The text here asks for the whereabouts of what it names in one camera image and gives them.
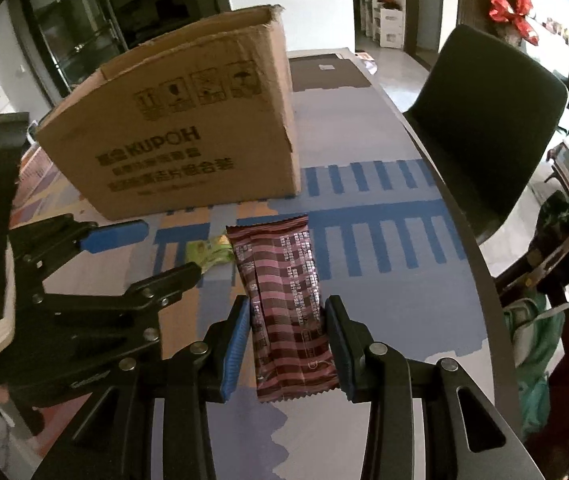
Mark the colourful printed tablecloth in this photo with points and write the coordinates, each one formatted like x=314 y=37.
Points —
x=389 y=270

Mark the wooden chair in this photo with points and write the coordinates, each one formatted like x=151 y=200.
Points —
x=559 y=255

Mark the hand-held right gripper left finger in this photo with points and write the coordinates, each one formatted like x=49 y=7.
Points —
x=234 y=350

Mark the white storage shelf unit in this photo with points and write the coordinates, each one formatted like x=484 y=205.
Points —
x=389 y=25

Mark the red ribbon bow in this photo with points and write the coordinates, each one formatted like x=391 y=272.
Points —
x=511 y=10

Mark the brown striped snack packet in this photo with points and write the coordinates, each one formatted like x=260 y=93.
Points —
x=284 y=285

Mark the light green plastic bag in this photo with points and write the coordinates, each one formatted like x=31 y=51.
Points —
x=539 y=350

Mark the dark chair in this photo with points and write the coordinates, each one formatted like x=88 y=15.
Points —
x=489 y=125

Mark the brown cardboard box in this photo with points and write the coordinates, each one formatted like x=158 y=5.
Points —
x=189 y=125

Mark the yellow-green candy packet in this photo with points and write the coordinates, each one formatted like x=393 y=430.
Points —
x=209 y=254

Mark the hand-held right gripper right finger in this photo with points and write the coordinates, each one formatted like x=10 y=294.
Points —
x=339 y=350

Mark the black glass cabinet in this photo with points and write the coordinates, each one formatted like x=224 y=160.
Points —
x=79 y=25

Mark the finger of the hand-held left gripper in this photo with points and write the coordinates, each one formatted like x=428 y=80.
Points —
x=164 y=285
x=114 y=236

